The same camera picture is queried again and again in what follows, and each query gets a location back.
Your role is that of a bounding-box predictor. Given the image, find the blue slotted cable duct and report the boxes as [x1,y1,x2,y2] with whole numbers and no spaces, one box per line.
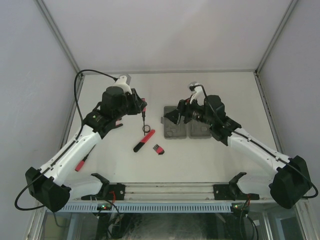
[58,202,232,214]

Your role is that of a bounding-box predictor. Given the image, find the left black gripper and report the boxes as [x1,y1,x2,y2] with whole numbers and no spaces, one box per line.
[113,89,147,121]

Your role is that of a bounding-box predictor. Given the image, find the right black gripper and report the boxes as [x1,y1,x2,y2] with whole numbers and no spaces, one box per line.
[163,95,214,127]

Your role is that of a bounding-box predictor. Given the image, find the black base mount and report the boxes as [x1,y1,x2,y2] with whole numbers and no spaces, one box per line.
[213,184,260,201]
[80,183,126,202]

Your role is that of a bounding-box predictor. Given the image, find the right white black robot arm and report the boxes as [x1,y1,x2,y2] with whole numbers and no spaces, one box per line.
[164,95,316,209]

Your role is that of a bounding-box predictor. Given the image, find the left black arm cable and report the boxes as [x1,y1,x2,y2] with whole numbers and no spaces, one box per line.
[14,69,118,211]

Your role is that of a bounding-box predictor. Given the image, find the short red black screwdriver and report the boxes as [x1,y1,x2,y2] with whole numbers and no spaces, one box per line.
[142,98,146,136]

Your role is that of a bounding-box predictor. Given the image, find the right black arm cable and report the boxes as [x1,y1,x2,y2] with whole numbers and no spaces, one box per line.
[188,84,320,201]

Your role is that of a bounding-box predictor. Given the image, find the black tape roll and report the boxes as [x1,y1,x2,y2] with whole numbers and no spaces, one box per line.
[142,124,151,133]

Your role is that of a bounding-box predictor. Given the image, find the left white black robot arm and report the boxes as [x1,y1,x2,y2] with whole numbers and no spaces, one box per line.
[25,86,147,213]

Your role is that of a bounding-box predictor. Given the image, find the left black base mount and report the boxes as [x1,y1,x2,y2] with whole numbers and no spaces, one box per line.
[80,183,126,202]

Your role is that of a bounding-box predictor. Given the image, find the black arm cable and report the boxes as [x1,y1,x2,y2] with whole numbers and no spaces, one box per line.
[14,69,118,211]
[188,84,320,201]

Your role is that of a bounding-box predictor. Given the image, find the grey plastic tool case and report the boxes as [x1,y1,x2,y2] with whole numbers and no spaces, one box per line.
[160,116,212,140]

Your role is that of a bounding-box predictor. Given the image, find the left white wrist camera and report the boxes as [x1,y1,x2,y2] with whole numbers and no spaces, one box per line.
[113,74,132,95]

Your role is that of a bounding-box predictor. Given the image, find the red black utility knife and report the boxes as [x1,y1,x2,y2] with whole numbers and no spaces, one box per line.
[133,129,156,153]

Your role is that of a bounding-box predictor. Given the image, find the long red black screwdriver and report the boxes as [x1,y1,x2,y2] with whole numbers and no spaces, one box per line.
[74,146,95,172]

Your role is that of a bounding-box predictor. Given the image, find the red black pliers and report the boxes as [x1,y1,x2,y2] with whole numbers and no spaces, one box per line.
[110,120,123,130]

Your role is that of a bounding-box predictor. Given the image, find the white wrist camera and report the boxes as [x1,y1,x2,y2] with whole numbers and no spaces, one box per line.
[188,82,204,104]
[113,74,132,95]

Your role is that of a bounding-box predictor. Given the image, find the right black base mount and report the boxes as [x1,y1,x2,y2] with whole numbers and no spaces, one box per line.
[213,184,260,201]

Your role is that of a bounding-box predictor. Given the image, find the aluminium front rail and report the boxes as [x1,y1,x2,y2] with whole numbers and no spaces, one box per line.
[36,181,309,201]

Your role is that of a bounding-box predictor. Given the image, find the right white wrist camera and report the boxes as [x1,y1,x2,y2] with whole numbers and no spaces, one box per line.
[188,82,204,104]

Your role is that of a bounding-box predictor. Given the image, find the red hex key set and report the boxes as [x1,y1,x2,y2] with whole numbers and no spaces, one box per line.
[152,144,165,155]

